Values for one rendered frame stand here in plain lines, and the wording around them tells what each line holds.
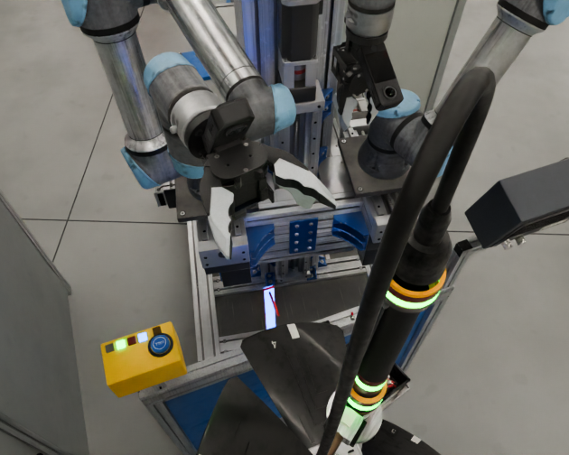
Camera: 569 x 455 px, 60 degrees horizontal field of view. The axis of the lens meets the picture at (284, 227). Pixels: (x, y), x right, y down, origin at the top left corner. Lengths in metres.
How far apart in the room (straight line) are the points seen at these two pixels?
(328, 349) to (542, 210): 0.58
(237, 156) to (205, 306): 1.56
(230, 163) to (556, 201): 0.86
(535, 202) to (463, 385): 1.25
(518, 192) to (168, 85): 0.82
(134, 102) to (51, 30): 3.12
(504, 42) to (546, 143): 2.19
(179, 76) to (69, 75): 3.05
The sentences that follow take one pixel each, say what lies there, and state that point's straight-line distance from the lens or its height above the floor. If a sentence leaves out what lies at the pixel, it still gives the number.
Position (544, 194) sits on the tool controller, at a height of 1.24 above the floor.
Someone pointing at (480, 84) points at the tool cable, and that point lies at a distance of 0.19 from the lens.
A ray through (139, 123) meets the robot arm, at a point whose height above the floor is 1.35.
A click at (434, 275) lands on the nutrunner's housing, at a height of 1.83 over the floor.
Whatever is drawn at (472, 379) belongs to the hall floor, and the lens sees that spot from 2.37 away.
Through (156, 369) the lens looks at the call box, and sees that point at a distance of 1.14.
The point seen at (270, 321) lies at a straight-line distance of 1.18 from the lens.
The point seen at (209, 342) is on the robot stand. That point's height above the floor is 0.23.
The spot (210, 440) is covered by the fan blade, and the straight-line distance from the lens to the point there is 0.69.
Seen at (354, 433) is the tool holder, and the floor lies 1.55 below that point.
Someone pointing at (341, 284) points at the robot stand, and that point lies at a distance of 2.19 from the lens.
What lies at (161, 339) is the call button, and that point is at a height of 1.08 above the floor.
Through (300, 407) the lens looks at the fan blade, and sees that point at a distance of 0.95.
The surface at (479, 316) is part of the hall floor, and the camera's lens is 2.50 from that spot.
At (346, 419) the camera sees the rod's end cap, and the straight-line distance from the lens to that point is 0.58.
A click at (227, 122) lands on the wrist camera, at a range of 0.55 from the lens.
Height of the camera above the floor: 2.11
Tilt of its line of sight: 54 degrees down
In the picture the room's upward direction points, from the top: straight up
